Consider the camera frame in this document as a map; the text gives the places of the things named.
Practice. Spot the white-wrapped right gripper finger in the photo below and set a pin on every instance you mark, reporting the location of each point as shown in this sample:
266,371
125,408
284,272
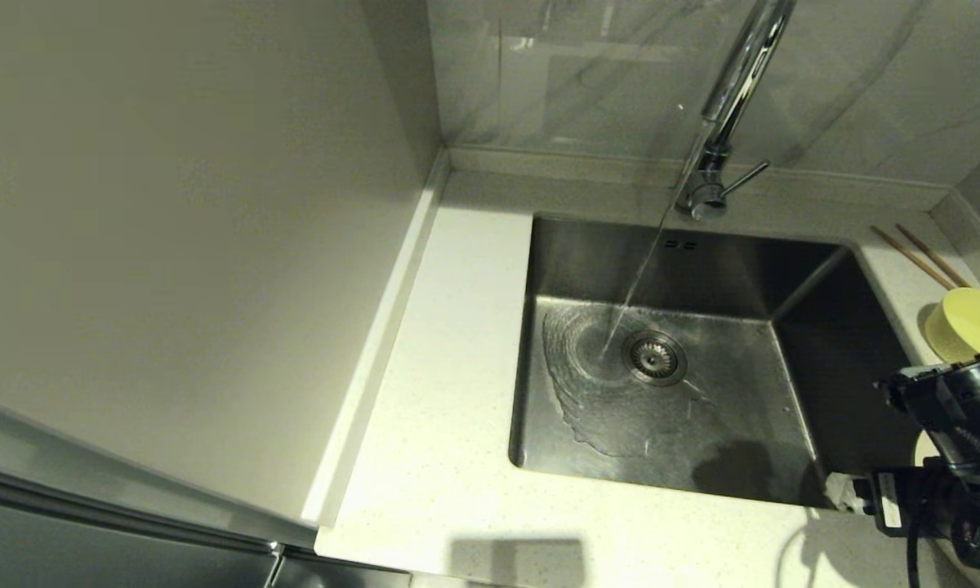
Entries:
845,492

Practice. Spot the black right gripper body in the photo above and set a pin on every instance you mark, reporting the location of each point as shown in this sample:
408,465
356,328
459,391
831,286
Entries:
919,498

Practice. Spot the cream round plate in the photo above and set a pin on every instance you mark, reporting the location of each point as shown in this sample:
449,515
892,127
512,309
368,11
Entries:
924,451

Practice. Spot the yellow plastic bowl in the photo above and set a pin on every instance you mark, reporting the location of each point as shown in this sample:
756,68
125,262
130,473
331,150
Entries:
968,327

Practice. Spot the chrome kitchen faucet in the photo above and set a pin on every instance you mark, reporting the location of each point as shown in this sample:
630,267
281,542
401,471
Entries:
743,73

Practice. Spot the stainless steel sink basin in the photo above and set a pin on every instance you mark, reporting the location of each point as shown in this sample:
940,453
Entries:
702,425

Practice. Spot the round metal drain strainer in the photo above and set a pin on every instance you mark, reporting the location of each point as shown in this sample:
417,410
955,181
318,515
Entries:
655,357

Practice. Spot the brown wooden chopstick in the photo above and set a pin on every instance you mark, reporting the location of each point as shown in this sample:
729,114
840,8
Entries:
915,259
937,259

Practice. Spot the beige tall side panel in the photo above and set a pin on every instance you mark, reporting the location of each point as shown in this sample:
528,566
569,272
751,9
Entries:
171,204

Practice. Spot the grey stainless appliance door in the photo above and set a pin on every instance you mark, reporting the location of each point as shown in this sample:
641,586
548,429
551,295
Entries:
90,555

